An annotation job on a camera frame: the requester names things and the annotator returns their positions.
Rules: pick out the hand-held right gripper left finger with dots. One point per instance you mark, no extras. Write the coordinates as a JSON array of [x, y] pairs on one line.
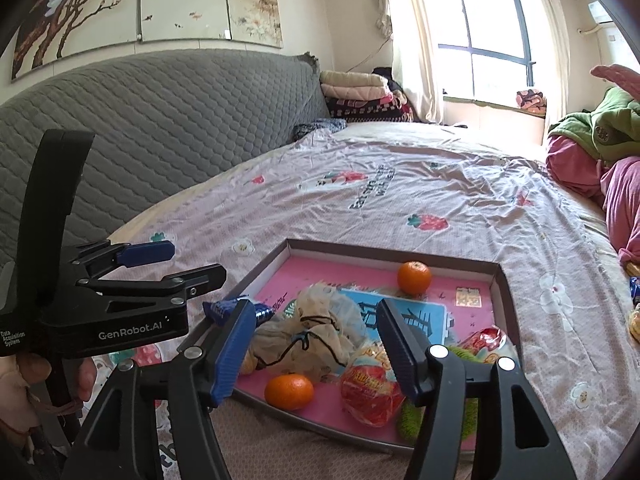
[[230, 350]]

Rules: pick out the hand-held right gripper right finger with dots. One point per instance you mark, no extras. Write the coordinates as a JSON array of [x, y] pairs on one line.
[[400, 350]]

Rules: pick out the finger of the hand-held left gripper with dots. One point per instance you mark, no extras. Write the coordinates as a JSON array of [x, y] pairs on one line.
[[200, 280], [145, 254]]

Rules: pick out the blue cookie packet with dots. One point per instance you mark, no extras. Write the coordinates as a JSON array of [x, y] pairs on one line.
[[220, 310]]

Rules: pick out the toy egg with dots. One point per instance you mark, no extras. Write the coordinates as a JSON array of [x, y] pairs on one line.
[[370, 390]]

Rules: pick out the green knitted cucumber toy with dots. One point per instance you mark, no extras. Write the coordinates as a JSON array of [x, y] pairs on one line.
[[410, 420]]

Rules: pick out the orange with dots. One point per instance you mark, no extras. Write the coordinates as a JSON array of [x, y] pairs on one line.
[[414, 277], [289, 392]]

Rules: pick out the red fruit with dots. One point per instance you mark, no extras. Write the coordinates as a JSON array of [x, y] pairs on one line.
[[482, 341]]

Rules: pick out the grey cardboard box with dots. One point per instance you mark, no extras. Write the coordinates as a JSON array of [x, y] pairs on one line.
[[350, 249]]

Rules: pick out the person's left hand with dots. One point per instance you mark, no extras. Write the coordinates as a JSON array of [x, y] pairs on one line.
[[20, 385]]

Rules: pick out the pink book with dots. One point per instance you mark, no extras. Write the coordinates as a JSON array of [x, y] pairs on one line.
[[310, 272]]

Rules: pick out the grey quilted headboard cover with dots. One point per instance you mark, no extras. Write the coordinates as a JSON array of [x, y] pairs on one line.
[[175, 125]]

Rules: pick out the blue patterned cloth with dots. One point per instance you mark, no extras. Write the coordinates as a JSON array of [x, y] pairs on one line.
[[320, 129]]

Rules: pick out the yellow snack packet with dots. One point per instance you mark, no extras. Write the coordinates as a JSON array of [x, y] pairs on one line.
[[635, 325]]

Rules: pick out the dark patterned folded blanket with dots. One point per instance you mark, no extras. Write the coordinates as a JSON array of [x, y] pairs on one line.
[[365, 109]]

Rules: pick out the small blue snack packet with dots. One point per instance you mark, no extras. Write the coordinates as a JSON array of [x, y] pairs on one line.
[[635, 290]]

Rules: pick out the beige folded blanket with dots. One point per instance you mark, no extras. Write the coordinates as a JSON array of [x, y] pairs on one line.
[[350, 85]]

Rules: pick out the pink quilt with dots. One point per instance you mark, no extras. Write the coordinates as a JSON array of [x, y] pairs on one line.
[[575, 165]]

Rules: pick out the dark cloth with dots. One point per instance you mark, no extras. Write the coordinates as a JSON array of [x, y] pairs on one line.
[[386, 77]]

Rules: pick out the pink patterned folded blanket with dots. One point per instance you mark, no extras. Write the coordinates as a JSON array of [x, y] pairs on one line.
[[530, 100]]

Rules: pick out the green blanket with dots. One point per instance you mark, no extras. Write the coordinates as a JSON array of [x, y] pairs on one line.
[[595, 125]]

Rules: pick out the cream curtain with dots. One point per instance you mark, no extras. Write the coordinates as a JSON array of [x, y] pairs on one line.
[[547, 50], [410, 40]]

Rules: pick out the dark framed window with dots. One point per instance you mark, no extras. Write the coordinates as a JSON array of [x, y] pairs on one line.
[[490, 20]]

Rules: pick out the pink quilted cover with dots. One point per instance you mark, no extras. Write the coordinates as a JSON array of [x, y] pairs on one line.
[[620, 77]]

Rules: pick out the white air conditioner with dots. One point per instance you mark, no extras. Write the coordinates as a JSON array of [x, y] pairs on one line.
[[602, 12]]

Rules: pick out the floral wall painting panel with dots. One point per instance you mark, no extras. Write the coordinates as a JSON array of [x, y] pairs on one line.
[[182, 0], [252, 5], [75, 15]]

